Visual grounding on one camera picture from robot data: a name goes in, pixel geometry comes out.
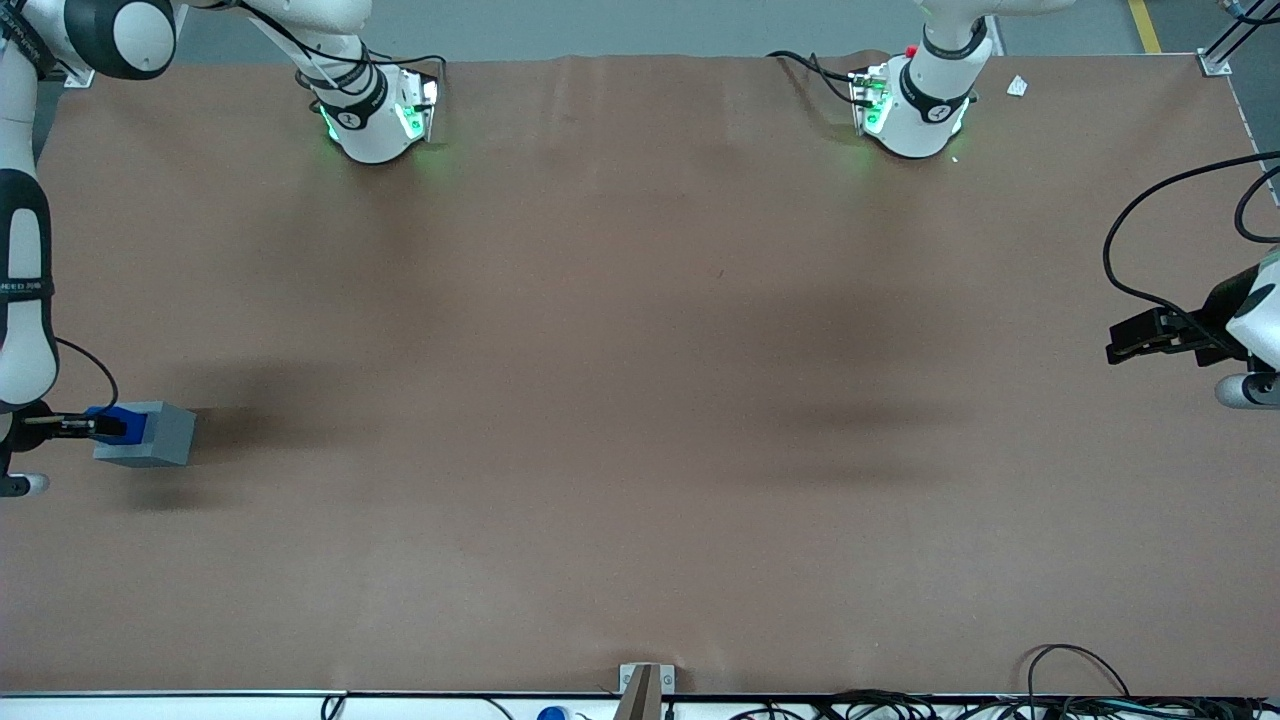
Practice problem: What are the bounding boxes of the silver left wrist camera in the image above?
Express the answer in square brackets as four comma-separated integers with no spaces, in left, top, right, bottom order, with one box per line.
[1215,371,1280,410]

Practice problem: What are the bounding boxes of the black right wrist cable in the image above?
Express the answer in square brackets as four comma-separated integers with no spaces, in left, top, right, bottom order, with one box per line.
[54,337,120,413]

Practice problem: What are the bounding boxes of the black cable loop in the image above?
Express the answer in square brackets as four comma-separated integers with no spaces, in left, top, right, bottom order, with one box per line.
[1027,644,1132,701]

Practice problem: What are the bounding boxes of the short black looped cable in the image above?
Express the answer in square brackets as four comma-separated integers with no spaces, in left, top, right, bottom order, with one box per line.
[1234,165,1280,245]

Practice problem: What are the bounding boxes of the long black left wrist cable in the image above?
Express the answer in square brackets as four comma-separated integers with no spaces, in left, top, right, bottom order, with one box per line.
[1103,150,1280,336]

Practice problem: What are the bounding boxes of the black right arm base cable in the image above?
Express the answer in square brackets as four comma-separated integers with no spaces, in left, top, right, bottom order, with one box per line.
[230,0,447,96]

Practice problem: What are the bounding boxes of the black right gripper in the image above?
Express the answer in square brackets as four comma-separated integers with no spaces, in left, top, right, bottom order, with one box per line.
[0,400,130,481]

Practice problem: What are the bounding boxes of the blue plastic part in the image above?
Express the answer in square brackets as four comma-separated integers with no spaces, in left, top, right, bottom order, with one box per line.
[85,405,150,447]

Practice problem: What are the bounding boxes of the brown paper table cover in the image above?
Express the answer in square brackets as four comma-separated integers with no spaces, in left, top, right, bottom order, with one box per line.
[0,50,1280,698]

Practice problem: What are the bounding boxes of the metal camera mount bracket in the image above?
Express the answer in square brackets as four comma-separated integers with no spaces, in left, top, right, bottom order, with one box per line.
[613,663,677,720]

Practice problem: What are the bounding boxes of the black arm base cable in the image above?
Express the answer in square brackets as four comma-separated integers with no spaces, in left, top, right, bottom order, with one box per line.
[767,50,873,107]
[230,0,447,96]

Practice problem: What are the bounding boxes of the gray square base block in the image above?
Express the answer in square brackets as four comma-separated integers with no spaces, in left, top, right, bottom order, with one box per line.
[93,401,197,468]

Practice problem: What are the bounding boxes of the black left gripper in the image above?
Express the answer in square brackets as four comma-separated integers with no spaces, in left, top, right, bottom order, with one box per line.
[1105,265,1263,367]

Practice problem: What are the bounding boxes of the tangled black cable bundle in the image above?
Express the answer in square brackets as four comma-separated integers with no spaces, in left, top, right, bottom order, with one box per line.
[735,688,1280,720]

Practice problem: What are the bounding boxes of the black left arm base cable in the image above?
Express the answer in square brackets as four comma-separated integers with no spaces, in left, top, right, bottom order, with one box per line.
[767,50,873,107]

